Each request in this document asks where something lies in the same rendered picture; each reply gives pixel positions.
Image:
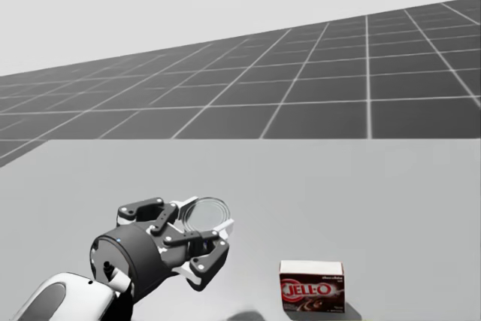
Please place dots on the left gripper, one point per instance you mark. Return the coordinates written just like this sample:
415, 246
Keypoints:
131, 257

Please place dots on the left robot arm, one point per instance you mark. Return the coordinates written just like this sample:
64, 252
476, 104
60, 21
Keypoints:
79, 298

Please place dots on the red and white carton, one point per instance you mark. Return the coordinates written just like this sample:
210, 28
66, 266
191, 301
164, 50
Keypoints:
312, 291

